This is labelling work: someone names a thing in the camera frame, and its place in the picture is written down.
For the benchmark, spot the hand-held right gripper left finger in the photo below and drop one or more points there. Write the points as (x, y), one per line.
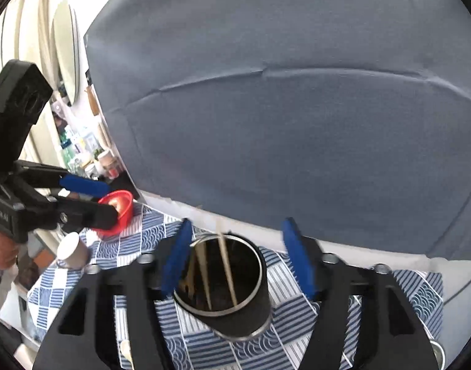
(177, 258)

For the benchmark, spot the metal cup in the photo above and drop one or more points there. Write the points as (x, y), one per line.
(438, 354)

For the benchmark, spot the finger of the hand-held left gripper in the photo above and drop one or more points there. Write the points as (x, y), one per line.
(96, 216)
(85, 186)

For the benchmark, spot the cream curtain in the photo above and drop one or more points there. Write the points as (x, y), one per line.
(31, 38)

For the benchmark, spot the person's left hand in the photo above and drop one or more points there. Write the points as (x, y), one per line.
(2, 250)

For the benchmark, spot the blue white patterned tablecloth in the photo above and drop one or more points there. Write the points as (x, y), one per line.
(150, 231)

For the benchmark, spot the red plastic bowl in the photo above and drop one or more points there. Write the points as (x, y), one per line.
(123, 210)

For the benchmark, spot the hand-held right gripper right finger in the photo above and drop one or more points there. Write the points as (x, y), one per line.
(299, 258)

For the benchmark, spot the cluster of bottles and jars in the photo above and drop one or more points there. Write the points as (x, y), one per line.
(81, 142)

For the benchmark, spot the black cylindrical utensil holder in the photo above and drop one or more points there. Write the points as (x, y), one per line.
(254, 312)

